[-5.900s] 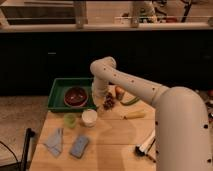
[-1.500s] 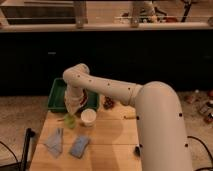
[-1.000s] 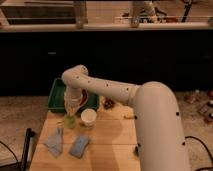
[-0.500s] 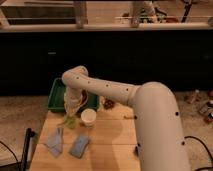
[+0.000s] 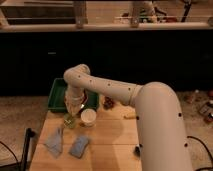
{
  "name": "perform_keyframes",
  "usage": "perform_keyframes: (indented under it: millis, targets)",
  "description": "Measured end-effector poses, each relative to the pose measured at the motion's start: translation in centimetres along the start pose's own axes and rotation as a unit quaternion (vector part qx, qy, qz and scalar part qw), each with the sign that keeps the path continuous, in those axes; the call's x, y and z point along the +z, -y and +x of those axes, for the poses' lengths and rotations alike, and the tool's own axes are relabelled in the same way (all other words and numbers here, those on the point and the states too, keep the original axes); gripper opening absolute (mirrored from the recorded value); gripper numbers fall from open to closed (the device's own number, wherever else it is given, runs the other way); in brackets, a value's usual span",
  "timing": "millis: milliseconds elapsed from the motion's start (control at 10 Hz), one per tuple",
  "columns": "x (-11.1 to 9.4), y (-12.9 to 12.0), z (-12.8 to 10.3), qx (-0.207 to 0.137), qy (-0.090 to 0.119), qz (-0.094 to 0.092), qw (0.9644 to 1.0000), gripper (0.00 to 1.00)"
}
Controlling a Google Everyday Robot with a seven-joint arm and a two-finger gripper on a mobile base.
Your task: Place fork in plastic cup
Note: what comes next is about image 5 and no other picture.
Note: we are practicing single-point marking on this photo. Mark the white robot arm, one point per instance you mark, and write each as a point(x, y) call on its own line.
point(159, 119)

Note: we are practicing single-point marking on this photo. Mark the light blue cloth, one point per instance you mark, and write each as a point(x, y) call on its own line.
point(54, 142)

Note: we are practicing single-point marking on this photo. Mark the black stand pole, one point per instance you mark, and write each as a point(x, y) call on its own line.
point(29, 135)

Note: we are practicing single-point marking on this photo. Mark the black white dish brush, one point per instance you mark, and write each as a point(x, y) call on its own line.
point(137, 151)

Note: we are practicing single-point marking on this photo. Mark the green plastic cup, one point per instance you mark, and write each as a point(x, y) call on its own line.
point(69, 121)

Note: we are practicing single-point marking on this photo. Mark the dark red bowl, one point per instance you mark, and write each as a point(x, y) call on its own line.
point(85, 97)

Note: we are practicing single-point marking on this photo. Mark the blue sponge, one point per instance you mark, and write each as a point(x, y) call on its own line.
point(78, 147)

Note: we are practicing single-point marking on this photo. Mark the green plastic tray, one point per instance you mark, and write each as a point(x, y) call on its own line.
point(56, 97)

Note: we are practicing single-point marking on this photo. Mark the dark grape bunch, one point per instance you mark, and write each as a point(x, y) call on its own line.
point(108, 103)

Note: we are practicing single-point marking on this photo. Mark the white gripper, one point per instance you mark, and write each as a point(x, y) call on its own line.
point(73, 100)

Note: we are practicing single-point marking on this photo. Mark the white paper cup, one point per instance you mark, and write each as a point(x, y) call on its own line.
point(88, 117)

